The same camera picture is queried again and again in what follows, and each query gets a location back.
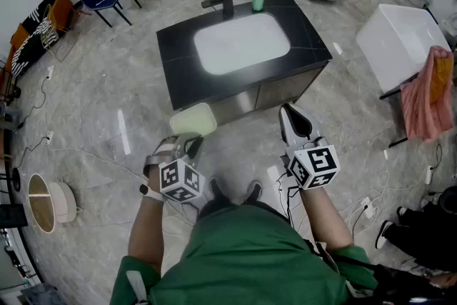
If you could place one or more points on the dark metal faucet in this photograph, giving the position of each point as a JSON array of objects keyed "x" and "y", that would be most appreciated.
[{"x": 226, "y": 3}]

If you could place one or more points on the person's left forearm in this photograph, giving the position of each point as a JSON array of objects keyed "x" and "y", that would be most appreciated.
[{"x": 146, "y": 232}]

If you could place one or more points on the white sink basin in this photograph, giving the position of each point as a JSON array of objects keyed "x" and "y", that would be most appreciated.
[{"x": 241, "y": 43}]

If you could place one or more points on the round wooden side table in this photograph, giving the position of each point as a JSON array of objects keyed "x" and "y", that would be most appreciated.
[{"x": 53, "y": 203}]

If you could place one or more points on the white wrist watch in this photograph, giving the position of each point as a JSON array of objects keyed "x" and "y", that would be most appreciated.
[{"x": 151, "y": 193}]

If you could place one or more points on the white rectangular plastic tray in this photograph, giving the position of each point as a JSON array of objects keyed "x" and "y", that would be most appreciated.
[{"x": 193, "y": 119}]

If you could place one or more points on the person's dark trousers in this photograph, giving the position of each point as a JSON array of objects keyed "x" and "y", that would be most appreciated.
[{"x": 214, "y": 207}]

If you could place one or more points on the pink towel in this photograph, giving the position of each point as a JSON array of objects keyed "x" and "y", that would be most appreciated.
[{"x": 421, "y": 107}]

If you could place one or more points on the green toothbrush cup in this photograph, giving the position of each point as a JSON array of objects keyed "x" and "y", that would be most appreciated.
[{"x": 257, "y": 3}]

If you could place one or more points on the black sink vanity cabinet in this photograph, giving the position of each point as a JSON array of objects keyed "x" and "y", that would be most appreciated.
[{"x": 178, "y": 57}]

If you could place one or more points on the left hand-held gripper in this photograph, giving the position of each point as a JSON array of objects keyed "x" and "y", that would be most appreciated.
[{"x": 180, "y": 178}]

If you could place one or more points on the black white patterned cloth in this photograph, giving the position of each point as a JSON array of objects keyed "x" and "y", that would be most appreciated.
[{"x": 32, "y": 43}]

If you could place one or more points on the green shirt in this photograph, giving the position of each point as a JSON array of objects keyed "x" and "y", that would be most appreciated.
[{"x": 242, "y": 260}]

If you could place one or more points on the white power strip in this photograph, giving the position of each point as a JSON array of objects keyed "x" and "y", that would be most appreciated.
[
  {"x": 49, "y": 137},
  {"x": 50, "y": 71}
]

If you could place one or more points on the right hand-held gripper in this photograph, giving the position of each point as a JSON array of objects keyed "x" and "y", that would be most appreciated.
[{"x": 316, "y": 164}]

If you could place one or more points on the person's right forearm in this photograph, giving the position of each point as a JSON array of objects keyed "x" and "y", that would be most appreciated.
[{"x": 325, "y": 218}]

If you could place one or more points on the white square tub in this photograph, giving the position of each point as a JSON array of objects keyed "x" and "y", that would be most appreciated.
[{"x": 396, "y": 43}]

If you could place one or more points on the black metal tub stand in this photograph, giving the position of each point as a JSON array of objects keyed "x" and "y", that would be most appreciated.
[{"x": 396, "y": 143}]

